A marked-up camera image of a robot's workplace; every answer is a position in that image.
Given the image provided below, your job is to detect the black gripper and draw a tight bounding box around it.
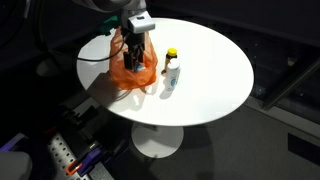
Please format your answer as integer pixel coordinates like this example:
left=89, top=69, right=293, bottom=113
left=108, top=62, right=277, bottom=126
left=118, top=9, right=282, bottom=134
left=120, top=28, right=150, bottom=71

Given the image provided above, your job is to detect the white and blue packet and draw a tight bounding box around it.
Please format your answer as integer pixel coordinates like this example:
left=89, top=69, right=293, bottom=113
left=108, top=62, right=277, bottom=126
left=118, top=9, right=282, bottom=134
left=134, top=63, right=147, bottom=73

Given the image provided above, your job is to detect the green connector on arm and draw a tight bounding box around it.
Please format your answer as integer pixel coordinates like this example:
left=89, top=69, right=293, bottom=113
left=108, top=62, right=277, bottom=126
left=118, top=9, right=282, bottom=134
left=97, top=15, right=120, bottom=37

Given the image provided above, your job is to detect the orange plastic bag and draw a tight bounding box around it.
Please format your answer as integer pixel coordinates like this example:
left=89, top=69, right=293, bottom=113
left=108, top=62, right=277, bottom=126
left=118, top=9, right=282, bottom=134
left=108, top=27, right=159, bottom=91

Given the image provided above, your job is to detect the yellow cap pill bottle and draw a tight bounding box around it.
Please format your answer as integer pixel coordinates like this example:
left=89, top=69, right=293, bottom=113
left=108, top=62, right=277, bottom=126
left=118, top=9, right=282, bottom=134
left=162, top=47, right=179, bottom=75

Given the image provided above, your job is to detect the white bottle blue print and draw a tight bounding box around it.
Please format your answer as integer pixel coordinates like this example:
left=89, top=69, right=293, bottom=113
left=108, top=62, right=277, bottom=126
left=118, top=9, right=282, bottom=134
left=164, top=58, right=182, bottom=92

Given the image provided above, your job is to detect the purple and orange clamp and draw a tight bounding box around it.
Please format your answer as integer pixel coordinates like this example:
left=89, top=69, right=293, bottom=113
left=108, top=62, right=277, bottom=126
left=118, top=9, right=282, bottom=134
left=65, top=141, right=111, bottom=177

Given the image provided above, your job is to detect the perforated metal mounting board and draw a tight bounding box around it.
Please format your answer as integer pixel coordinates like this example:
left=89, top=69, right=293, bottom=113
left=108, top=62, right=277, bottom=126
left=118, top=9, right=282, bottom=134
left=46, top=132, right=115, bottom=180

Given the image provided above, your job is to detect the grey rounded object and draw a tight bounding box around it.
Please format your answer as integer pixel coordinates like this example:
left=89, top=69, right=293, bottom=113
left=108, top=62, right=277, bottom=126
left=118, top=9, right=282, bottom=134
left=0, top=151, right=34, bottom=180

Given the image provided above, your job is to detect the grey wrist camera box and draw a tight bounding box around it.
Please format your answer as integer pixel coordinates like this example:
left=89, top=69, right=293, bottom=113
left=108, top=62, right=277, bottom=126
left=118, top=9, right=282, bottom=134
left=127, top=14, right=156, bottom=34

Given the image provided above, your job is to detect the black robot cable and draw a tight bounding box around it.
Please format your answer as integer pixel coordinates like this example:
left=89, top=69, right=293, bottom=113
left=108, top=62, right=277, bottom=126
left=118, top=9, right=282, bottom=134
left=77, top=31, right=131, bottom=63

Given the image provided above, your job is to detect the white table pedestal base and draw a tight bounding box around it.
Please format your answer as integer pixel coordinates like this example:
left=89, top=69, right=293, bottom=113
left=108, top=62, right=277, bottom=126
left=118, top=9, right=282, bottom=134
left=130, top=121, right=185, bottom=159

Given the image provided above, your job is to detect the black diagonal frame beam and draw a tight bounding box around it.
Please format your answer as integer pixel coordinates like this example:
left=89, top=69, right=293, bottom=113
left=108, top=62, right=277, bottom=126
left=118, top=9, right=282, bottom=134
left=261, top=58, right=320, bottom=111

